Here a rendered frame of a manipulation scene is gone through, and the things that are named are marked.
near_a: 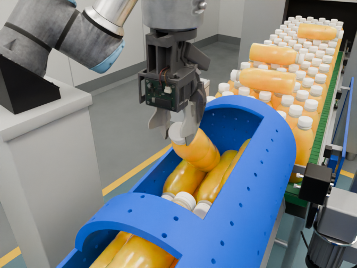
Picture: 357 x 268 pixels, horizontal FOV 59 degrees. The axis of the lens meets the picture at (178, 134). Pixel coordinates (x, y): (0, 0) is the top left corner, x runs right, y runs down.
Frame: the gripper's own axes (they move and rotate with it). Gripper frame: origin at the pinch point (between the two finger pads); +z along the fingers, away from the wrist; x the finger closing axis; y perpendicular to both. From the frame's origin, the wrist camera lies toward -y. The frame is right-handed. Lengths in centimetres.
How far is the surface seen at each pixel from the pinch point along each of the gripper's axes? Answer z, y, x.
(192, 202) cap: 7.0, 8.5, 7.1
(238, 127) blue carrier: 9.7, -24.0, 5.1
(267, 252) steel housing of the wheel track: 38.2, -13.8, 19.5
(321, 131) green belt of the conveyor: 34, -78, 25
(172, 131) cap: -0.5, 0.5, -1.0
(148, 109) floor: 124, -209, -143
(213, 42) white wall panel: 118, -471, -173
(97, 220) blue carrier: 3.4, 21.8, -1.8
